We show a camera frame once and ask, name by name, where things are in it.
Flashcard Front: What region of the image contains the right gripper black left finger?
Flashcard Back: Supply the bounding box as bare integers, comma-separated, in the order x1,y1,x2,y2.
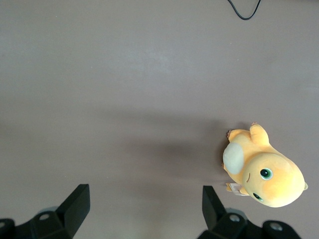
0,184,91,239

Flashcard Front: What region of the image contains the orange plush toy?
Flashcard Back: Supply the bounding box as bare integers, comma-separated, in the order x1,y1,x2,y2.
221,121,309,209

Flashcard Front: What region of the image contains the black looped cable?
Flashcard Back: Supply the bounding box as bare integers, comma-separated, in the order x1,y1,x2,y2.
227,0,262,20

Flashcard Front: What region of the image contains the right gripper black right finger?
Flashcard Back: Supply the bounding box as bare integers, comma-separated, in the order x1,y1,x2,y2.
196,185,301,239

